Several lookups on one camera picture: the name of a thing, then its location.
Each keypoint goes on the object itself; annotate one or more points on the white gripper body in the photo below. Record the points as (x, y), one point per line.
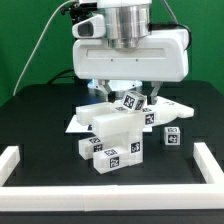
(130, 51)

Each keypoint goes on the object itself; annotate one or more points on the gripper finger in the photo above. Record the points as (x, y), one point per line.
(156, 85)
(107, 92)

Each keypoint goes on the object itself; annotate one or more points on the white cube nut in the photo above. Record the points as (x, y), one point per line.
(133, 101)
(172, 135)

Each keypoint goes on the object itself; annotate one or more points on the white chair back frame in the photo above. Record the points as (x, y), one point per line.
(163, 112)

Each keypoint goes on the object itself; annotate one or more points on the white chair seat block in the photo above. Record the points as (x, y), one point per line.
(132, 141)

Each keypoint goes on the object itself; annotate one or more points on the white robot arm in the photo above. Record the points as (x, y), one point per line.
(123, 11)

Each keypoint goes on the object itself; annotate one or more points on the white U-shaped border fence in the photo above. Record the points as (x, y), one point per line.
(209, 195)

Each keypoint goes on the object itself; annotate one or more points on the black camera stand pole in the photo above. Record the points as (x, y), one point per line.
(76, 12)

